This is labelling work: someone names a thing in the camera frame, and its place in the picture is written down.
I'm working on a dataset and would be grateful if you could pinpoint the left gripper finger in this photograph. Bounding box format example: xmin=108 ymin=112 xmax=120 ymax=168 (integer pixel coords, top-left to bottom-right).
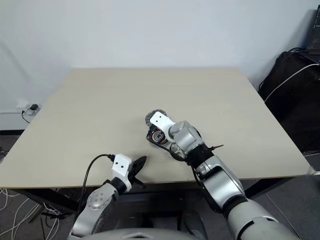
xmin=129 ymin=172 xmax=147 ymax=189
xmin=133 ymin=155 xmax=148 ymax=173

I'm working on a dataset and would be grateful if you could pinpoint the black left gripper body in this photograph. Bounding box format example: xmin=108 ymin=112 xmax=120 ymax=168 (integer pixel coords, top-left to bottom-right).
xmin=126 ymin=159 xmax=141 ymax=185

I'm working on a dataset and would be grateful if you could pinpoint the grey spoked rotor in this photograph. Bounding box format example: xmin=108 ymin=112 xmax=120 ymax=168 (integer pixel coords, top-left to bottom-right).
xmin=144 ymin=108 xmax=168 ymax=129

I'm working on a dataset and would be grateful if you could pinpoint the motor housing with copper coils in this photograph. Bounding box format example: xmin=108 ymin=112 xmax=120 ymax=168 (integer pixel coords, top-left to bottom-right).
xmin=147 ymin=126 xmax=173 ymax=151

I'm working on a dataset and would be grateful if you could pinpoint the grey rounded robot torso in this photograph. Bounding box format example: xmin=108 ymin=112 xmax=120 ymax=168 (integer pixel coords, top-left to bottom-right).
xmin=86 ymin=219 xmax=181 ymax=240

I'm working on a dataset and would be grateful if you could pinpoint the white power strip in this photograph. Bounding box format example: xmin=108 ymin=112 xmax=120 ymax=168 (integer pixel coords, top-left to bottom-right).
xmin=16 ymin=99 xmax=42 ymax=116

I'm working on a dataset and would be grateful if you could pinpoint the black bag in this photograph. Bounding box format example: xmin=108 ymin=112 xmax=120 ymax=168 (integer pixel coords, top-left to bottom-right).
xmin=258 ymin=50 xmax=320 ymax=154

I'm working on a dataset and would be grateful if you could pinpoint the dark computer monitor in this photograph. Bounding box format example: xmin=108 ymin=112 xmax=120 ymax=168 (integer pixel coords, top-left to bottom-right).
xmin=305 ymin=8 xmax=320 ymax=63

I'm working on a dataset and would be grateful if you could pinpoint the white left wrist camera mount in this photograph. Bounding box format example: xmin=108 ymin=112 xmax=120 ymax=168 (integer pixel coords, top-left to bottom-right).
xmin=111 ymin=153 xmax=133 ymax=193

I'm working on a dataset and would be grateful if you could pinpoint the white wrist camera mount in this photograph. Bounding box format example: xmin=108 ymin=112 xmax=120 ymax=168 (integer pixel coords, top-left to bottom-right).
xmin=111 ymin=153 xmax=133 ymax=193
xmin=148 ymin=111 xmax=177 ymax=141

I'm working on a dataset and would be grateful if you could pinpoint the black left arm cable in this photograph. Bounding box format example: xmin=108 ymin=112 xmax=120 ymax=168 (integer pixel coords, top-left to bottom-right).
xmin=78 ymin=153 xmax=116 ymax=213

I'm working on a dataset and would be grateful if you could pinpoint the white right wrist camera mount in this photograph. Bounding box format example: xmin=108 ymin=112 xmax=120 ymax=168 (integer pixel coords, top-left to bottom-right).
xmin=148 ymin=111 xmax=177 ymax=141

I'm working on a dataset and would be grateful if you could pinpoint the black table frame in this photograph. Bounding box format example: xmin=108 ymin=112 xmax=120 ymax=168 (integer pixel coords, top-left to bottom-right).
xmin=14 ymin=172 xmax=297 ymax=216

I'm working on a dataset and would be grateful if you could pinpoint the white floor cable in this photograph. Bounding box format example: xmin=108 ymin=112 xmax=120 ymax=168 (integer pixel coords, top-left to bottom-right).
xmin=11 ymin=196 xmax=60 ymax=240

